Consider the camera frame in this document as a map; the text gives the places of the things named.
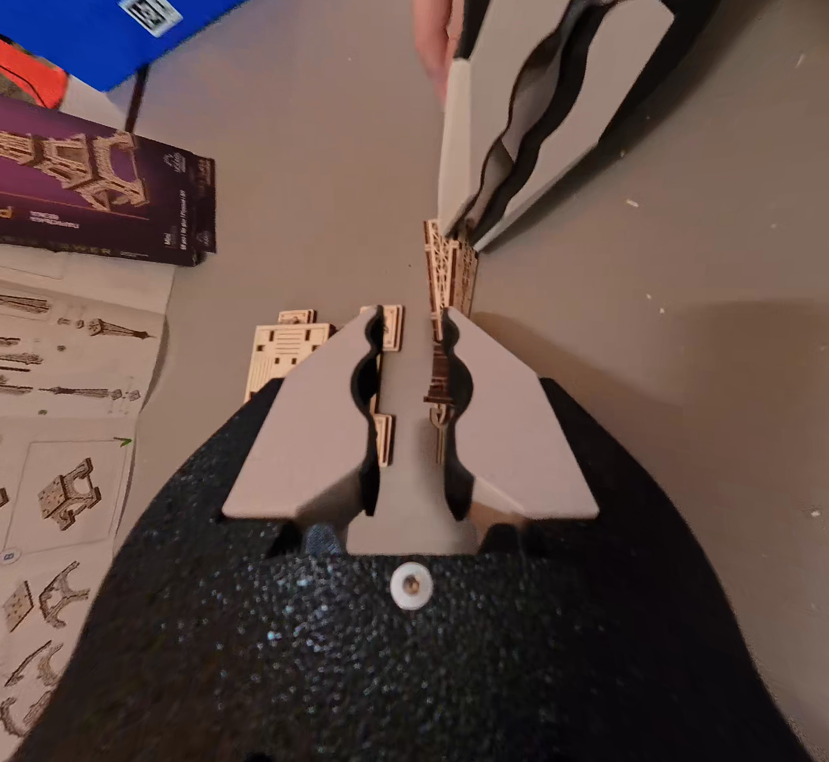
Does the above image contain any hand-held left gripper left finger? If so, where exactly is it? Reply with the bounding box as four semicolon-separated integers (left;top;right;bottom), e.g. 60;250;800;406
221;305;386;523

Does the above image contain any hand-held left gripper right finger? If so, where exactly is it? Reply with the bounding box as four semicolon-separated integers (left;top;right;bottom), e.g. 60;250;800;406
440;306;601;526

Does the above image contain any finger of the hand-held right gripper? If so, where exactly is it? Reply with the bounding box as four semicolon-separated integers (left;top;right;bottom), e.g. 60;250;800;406
469;0;676;252
437;0;582;235

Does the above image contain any wooden tower spire assembly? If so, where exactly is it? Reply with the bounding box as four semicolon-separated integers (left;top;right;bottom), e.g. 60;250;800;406
422;219;480;466

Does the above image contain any grey desk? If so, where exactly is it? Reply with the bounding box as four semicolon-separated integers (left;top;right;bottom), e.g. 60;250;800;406
0;0;829;762

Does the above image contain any wooden tower base model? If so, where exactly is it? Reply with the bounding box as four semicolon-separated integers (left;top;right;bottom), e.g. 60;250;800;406
244;305;405;468

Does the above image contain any assembly diagram instruction sheet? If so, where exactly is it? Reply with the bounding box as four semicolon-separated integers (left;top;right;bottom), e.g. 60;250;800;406
0;244;176;756

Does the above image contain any dark purple model kit box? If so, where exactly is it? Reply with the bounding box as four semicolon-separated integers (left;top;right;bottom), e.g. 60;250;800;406
0;95;218;268

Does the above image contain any red plastic bin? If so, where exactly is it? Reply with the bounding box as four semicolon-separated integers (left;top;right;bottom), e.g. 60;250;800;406
0;36;69;110

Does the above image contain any black cable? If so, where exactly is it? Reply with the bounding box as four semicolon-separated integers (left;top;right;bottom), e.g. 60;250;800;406
123;65;150;133

